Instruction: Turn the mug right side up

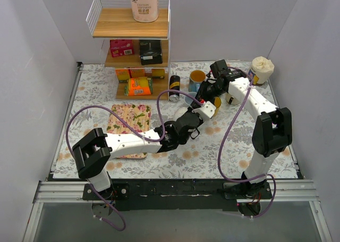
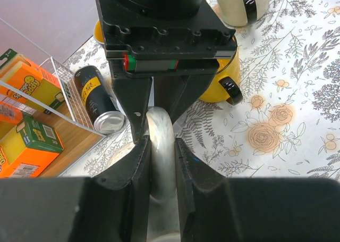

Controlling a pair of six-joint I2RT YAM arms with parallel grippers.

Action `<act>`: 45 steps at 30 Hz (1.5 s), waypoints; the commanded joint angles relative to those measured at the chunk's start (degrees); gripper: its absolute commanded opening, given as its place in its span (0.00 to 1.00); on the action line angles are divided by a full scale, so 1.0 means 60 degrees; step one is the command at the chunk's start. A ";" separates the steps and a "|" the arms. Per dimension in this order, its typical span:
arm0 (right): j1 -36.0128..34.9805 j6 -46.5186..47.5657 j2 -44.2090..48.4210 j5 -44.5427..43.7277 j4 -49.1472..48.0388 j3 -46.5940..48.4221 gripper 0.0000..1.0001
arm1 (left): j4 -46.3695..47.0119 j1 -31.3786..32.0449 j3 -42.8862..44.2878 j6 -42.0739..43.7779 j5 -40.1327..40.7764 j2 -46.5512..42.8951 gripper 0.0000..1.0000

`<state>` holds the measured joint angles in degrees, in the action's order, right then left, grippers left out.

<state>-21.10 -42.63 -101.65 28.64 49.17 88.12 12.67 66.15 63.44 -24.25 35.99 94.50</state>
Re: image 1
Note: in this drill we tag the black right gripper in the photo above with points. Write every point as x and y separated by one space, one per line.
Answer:
203 92

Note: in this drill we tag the yellow mug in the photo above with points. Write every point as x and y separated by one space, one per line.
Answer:
217 104

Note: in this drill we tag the blue butterfly ceramic mug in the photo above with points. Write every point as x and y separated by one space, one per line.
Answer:
195 79

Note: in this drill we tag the grey-blue mug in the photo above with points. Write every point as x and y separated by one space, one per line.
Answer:
189 98

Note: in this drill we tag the cream ceramic mug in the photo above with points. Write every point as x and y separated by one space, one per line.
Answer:
231 100

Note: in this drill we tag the white ceramic mug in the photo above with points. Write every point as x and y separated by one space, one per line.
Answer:
180 112

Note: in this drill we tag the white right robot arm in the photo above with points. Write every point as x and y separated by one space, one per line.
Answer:
273 126

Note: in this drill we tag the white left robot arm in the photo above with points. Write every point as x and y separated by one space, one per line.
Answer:
92 152

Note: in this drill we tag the black beverage can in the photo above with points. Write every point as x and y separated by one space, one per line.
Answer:
174 84

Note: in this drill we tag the yellow box right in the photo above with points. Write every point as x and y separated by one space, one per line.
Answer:
158 73

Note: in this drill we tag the yellow box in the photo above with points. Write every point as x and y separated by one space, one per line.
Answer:
139 72
122 75
158 73

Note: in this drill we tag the cartoon jar with cloth lid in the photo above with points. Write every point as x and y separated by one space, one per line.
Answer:
260 70

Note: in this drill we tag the floral tablecloth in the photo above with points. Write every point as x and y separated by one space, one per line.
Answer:
223 148

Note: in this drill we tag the orange yellow sponge pack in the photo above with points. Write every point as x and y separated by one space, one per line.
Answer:
139 86

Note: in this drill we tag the black coffee bag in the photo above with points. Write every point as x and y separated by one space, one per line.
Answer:
150 52

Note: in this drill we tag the floral serving tray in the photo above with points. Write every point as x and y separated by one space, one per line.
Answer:
136 116

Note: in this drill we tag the yellow box middle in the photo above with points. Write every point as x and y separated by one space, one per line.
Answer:
139 72

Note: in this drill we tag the yellow box left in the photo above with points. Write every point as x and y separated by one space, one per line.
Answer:
122 75

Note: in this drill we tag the red tissue box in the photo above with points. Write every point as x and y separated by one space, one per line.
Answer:
121 47

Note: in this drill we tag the wrapped toilet paper roll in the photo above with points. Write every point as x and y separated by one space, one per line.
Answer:
145 11

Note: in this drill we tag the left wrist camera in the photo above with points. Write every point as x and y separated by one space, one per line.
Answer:
205 112

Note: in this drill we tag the wooden wire shelf rack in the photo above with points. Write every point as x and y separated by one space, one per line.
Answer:
113 19

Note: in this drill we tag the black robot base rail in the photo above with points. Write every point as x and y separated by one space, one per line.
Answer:
180 194

